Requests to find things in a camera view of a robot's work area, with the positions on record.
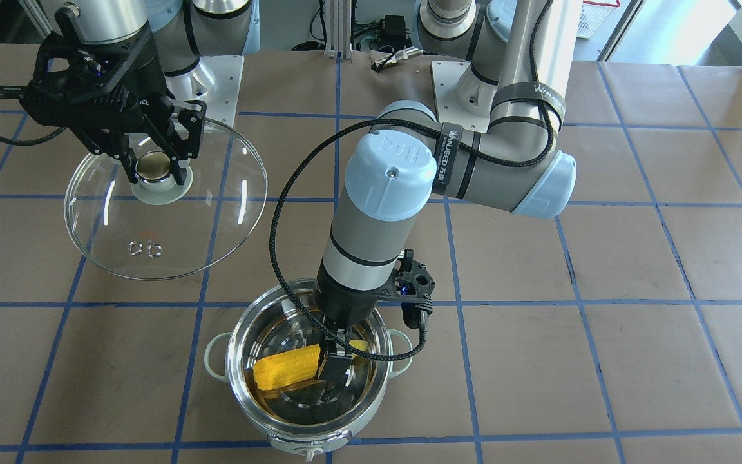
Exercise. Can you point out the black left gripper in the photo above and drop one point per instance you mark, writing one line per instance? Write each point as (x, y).
(345, 298)

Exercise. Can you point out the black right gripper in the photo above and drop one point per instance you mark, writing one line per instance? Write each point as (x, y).
(140, 66)

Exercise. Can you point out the yellow plastic corn cob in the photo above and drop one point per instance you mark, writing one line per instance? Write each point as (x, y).
(287, 368)

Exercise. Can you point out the glass pot lid with knob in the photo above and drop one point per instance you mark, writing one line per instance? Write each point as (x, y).
(156, 229)

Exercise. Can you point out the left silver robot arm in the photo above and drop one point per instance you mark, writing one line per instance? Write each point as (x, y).
(408, 155)

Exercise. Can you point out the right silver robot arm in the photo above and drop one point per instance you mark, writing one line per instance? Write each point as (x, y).
(184, 31)

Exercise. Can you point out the pale green cooking pot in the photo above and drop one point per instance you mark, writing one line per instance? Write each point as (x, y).
(307, 418)

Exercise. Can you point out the black plug adapter on floor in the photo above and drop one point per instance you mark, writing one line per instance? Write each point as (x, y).
(393, 31)

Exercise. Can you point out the white plastic basket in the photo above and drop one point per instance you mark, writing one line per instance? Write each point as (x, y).
(592, 15)

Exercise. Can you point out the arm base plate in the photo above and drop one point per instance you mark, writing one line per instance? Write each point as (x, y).
(464, 91)
(216, 82)

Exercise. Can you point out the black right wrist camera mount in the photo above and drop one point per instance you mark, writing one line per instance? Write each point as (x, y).
(96, 67)

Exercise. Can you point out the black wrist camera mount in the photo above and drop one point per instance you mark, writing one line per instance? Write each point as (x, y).
(96, 67)
(409, 284)

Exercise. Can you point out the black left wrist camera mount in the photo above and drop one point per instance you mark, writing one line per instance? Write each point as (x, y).
(409, 284)

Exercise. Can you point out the aluminium frame post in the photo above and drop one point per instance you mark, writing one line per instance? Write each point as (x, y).
(338, 29)

